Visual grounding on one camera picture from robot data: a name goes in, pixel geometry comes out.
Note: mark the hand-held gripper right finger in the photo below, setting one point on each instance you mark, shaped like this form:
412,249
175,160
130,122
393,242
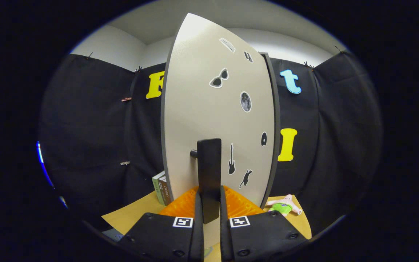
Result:
225,233

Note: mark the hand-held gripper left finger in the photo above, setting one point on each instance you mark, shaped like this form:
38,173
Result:
198,236

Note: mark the beige cabinet door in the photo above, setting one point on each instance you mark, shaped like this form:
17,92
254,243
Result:
195,91

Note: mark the pink and green plush toy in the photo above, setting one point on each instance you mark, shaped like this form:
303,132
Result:
282,207

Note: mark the green book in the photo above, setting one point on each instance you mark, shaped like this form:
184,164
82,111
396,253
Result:
156,187

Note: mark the white clothes peg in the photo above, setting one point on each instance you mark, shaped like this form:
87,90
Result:
124,163

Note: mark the dark grey cabinet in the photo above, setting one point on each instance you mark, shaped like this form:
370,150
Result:
275,127

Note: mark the red clothes peg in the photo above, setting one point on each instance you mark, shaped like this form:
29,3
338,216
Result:
126,99

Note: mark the black backdrop cloth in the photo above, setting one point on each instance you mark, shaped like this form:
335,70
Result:
86,127

